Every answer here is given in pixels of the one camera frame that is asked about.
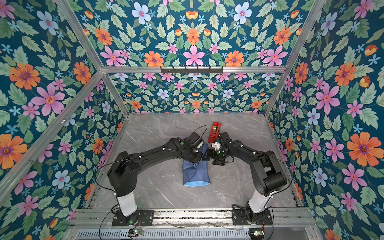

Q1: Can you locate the light blue wrapping paper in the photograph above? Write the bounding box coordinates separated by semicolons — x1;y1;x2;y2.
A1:
182;142;211;187

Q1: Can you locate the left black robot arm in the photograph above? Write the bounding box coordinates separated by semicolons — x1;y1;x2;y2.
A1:
107;132;208;219

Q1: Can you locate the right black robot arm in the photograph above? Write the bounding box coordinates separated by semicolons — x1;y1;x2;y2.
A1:
210;132;288;215

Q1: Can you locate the red tape dispenser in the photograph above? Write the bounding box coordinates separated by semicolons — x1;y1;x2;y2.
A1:
208;122;221;144

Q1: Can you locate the white ventilation grille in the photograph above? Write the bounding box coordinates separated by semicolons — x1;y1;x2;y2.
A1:
76;229;251;240

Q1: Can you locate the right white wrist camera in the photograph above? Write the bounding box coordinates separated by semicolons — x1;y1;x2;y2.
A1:
211;141;221;151

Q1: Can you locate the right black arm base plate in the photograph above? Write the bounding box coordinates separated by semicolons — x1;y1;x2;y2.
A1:
232;208;274;226

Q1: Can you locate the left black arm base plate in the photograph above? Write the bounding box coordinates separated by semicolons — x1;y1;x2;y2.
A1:
112;210;155;227

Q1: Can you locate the black hook rail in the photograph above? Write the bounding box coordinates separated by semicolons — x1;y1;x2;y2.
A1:
160;67;224;74

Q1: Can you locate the aluminium front mounting rail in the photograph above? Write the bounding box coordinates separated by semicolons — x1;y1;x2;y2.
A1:
69;207;317;228

